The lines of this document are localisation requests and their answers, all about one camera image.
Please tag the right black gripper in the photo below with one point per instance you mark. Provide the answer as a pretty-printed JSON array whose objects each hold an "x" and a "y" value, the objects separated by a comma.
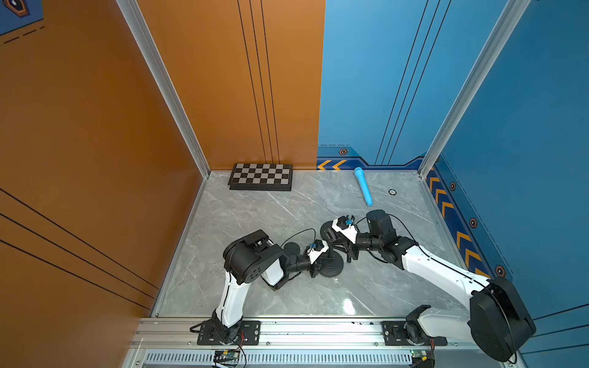
[{"x": 347, "y": 247}]

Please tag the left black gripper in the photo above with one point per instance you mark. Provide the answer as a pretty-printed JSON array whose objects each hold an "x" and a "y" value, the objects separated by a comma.
[{"x": 314, "y": 268}]

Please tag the black round stand base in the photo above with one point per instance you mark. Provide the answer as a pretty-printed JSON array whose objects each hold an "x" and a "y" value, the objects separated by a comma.
[{"x": 331, "y": 266}]

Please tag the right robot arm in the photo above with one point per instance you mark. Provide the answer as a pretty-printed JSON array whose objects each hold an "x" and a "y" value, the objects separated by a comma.
[{"x": 494, "y": 316}]

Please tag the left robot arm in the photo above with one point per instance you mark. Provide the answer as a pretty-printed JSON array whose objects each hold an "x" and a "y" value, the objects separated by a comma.
[{"x": 256, "y": 256}]

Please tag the light blue toy microphone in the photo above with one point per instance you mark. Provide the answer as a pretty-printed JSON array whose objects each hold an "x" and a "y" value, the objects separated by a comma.
[{"x": 361, "y": 178}]

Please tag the black white checkerboard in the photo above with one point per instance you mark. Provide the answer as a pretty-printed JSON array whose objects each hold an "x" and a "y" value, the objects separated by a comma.
[{"x": 261, "y": 177}]

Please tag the left green circuit board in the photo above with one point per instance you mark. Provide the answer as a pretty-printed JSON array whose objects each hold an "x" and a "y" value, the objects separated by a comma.
[{"x": 230, "y": 358}]

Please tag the green circuit board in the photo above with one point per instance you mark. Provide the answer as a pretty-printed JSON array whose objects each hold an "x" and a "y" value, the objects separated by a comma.
[
  {"x": 230, "y": 358},
  {"x": 422, "y": 359}
]

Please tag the right green circuit board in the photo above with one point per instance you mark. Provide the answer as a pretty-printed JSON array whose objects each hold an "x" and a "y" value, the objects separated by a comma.
[{"x": 422, "y": 359}]

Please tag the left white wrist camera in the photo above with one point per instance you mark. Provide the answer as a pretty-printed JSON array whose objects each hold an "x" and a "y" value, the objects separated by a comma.
[{"x": 316, "y": 249}]

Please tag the aluminium rail frame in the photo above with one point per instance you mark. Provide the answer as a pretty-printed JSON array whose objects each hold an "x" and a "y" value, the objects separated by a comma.
[{"x": 292, "y": 342}]

